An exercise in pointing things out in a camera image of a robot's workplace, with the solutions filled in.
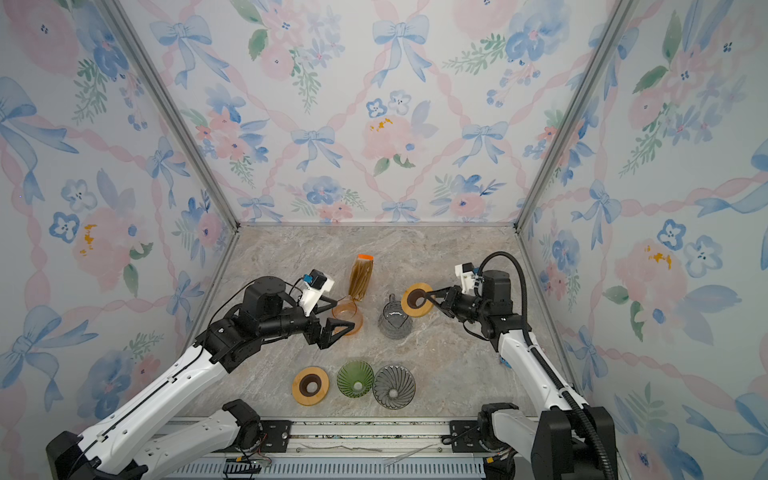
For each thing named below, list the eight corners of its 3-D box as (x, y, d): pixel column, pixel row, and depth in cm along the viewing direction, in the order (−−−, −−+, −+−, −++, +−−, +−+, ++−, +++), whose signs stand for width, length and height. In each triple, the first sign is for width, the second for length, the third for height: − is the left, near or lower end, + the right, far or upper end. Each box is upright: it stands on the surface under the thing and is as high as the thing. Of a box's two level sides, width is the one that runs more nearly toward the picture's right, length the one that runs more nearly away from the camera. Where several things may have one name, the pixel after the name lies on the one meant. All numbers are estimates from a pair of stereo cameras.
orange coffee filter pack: (350, 300, 101) (347, 284, 93) (359, 270, 109) (357, 253, 101) (367, 303, 100) (365, 287, 93) (375, 272, 108) (374, 255, 101)
